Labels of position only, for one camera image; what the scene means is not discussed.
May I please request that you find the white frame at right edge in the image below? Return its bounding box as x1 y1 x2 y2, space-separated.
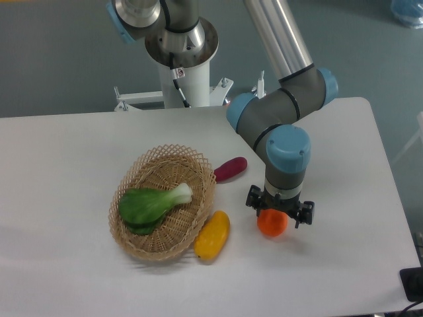
392 112 422 164

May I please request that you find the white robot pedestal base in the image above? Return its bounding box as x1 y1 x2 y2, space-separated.
113 19 267 112

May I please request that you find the woven wicker basket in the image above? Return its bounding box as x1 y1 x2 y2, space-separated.
108 145 216 261

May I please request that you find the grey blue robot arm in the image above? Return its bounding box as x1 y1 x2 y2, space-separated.
106 1 338 224

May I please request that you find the black device at table edge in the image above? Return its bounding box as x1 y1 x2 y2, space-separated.
399 267 422 302

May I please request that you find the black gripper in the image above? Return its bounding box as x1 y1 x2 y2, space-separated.
245 185 315 229

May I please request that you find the blue bag in corner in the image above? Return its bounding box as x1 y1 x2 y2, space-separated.
391 0 422 29

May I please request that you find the orange toy fruit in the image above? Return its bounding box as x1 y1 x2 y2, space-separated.
257 209 288 237

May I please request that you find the black cable on pedestal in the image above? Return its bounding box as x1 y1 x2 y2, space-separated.
169 52 192 108

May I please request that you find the yellow toy mango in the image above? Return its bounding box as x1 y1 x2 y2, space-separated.
194 211 231 262

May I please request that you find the green bok choy toy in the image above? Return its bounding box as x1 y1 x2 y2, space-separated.
118 183 193 235

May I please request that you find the purple sweet potato toy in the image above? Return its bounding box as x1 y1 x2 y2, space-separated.
214 157 248 183

